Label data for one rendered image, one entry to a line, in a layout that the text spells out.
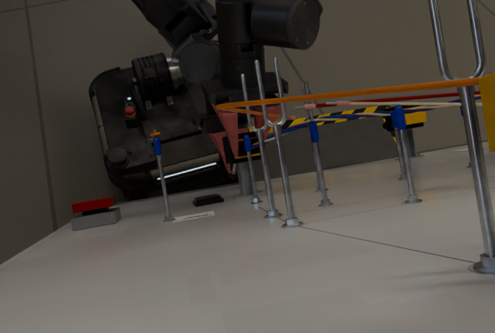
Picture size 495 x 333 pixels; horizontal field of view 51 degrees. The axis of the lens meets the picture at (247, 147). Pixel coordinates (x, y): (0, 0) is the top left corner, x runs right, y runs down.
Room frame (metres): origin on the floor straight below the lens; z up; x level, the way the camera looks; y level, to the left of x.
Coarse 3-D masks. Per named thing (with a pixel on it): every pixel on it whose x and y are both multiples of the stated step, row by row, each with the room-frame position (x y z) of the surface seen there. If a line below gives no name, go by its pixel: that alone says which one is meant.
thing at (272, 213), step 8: (248, 120) 0.35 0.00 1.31; (256, 128) 0.34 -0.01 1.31; (264, 128) 0.34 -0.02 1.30; (264, 144) 0.33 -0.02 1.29; (264, 152) 0.32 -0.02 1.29; (264, 160) 0.32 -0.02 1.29; (264, 168) 0.31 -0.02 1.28; (264, 176) 0.31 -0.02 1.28; (272, 192) 0.29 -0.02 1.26; (272, 200) 0.29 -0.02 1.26; (272, 208) 0.28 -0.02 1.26; (264, 216) 0.28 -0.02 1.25; (272, 216) 0.27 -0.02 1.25
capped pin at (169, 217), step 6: (156, 138) 0.40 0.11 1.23; (156, 144) 0.39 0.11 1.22; (156, 150) 0.39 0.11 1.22; (162, 168) 0.37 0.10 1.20; (162, 174) 0.37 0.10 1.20; (162, 180) 0.36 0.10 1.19; (162, 186) 0.36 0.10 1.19; (168, 204) 0.34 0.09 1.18; (168, 210) 0.34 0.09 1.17; (168, 216) 0.33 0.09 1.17
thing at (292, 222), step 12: (276, 60) 0.34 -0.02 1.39; (276, 72) 0.33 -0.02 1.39; (264, 108) 0.30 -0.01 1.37; (264, 120) 0.30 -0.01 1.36; (276, 132) 0.29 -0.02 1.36; (276, 144) 0.28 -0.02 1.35; (288, 180) 0.26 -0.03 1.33; (288, 192) 0.25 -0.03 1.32; (288, 204) 0.24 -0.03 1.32; (288, 216) 0.24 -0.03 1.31
